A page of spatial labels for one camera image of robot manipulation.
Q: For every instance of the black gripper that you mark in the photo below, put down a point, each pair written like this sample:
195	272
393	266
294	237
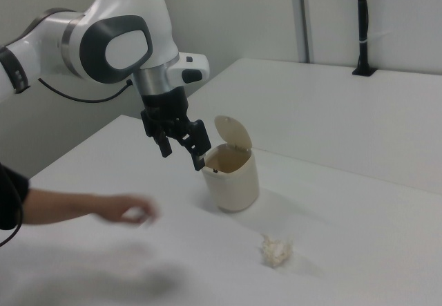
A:
165	107

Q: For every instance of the person's forearm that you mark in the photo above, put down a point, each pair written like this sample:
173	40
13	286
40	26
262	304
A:
52	206

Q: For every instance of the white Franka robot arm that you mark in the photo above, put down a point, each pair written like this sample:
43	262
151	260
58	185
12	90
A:
124	48

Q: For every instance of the small cream bin with lid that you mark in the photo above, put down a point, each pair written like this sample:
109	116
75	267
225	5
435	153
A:
235	185

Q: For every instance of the crumpled white paper trash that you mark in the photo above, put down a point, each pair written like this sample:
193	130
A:
274	250

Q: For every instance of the person's hand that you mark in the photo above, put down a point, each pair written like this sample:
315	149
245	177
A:
117	209

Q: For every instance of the grey partition post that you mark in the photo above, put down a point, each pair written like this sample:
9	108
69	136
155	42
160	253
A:
304	19

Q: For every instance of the black camera pole with clamp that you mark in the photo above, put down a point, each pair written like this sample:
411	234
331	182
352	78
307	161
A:
362	26

